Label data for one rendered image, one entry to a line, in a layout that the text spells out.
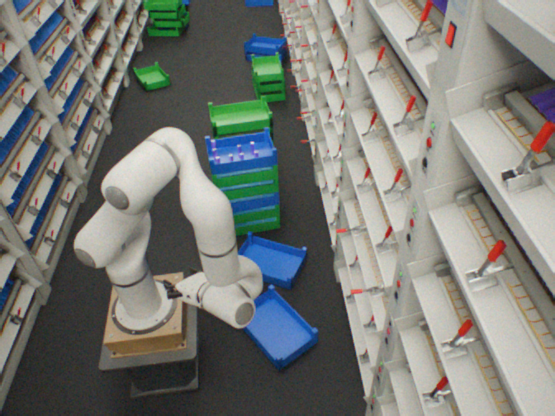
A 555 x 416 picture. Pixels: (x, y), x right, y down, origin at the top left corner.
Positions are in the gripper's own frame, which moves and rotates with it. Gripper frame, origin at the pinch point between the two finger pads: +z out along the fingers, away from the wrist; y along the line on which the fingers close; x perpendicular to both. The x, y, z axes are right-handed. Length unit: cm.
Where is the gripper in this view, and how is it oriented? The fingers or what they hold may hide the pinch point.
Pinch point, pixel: (179, 278)
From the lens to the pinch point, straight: 146.2
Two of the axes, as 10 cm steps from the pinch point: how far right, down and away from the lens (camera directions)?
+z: -6.9, -1.9, 7.0
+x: -1.1, -9.3, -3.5
